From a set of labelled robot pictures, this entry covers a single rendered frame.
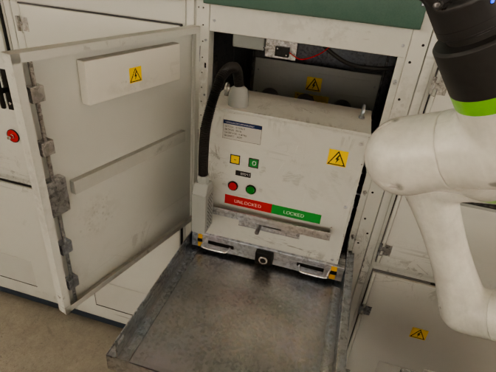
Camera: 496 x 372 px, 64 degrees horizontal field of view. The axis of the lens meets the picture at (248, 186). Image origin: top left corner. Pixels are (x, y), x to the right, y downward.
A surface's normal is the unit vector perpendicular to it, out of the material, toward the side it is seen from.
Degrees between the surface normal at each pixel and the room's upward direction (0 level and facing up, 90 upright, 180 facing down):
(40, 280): 90
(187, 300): 0
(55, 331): 0
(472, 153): 89
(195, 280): 0
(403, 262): 90
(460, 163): 99
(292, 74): 90
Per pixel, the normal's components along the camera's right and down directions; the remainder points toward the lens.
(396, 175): -0.54, 0.52
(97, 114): 0.85, 0.33
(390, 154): -0.67, 0.06
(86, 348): 0.08, -0.86
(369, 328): -0.27, 0.47
